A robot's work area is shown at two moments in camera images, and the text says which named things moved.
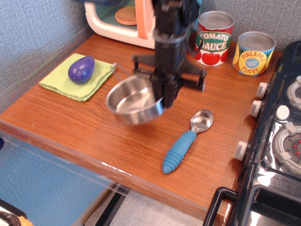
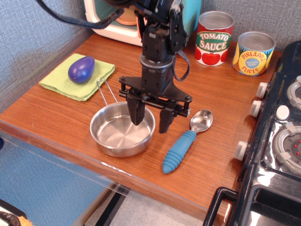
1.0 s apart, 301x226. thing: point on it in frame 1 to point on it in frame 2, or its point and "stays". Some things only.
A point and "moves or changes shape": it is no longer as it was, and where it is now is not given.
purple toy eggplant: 81,69 stays
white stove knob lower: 241,150 stays
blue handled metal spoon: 200,121 stays
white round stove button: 282,112 stays
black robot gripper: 169,61 to 157,86
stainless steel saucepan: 131,99 moves or changes shape
